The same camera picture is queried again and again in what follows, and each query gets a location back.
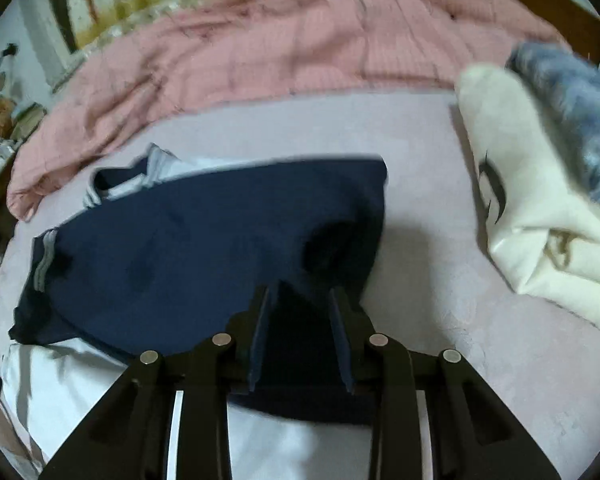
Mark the cream cloth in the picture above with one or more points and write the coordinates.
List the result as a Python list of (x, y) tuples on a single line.
[(530, 185)]

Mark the wall lamp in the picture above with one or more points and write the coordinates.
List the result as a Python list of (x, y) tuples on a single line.
[(2, 65)]

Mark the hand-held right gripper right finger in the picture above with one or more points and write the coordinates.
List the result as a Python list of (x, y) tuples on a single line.
[(341, 350)]

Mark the cluttered wooden side table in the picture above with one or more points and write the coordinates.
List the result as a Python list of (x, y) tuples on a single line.
[(10, 130)]

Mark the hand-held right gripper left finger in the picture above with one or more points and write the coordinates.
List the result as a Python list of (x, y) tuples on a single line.
[(257, 350)]

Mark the pink checked quilt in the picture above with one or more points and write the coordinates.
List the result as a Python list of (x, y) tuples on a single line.
[(280, 40)]

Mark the blue floral cloth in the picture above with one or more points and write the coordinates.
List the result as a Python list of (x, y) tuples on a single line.
[(570, 95)]

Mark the white wooden headboard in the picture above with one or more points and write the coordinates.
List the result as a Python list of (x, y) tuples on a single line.
[(555, 10)]

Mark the white navy striped jacket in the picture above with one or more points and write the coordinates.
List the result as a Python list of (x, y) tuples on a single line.
[(205, 220)]

